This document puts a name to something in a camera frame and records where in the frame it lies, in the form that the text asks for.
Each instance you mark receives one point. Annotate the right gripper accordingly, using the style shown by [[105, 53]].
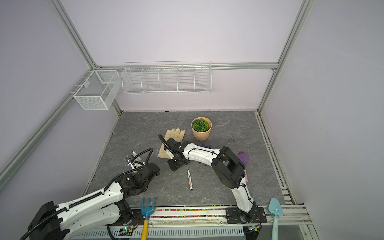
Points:
[[172, 166]]

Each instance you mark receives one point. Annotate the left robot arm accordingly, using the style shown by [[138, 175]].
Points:
[[105, 207]]

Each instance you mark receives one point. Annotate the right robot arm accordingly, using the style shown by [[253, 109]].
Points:
[[229, 170]]

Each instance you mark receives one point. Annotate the tan pot green plant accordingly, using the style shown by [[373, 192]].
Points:
[[201, 128]]

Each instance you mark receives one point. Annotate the purple object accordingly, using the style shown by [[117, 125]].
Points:
[[243, 157]]

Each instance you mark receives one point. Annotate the pink eraser stick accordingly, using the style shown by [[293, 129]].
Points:
[[246, 176]]

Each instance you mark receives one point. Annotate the white mesh box basket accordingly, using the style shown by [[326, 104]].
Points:
[[99, 90]]

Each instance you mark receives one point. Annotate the light blue garden trowel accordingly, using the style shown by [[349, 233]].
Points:
[[275, 208]]

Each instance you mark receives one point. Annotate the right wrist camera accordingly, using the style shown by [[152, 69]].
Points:
[[172, 146]]

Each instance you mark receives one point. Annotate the blue garden fork yellow handle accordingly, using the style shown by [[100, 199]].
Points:
[[147, 211]]

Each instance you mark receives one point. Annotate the white wire wall basket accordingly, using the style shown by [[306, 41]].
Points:
[[167, 77]]

